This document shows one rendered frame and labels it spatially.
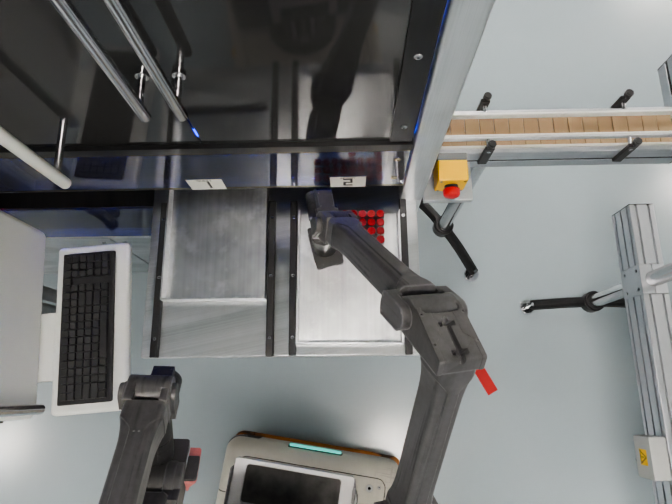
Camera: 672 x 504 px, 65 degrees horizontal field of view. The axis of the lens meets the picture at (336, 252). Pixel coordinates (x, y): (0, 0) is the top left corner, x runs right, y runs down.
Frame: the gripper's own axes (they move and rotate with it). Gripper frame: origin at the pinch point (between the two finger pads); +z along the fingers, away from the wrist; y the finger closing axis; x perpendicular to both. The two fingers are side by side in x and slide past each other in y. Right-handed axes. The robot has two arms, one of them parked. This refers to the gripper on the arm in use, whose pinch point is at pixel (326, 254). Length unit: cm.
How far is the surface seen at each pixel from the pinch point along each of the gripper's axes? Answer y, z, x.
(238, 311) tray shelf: -7.7, 4.1, 25.0
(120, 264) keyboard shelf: 14, 12, 55
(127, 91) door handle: 16, -60, 24
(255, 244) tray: 8.3, 4.0, 17.2
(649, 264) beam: -19, 37, -99
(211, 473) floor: -51, 92, 62
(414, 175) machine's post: 10.2, -12.8, -24.1
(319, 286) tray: -6.6, 3.8, 3.7
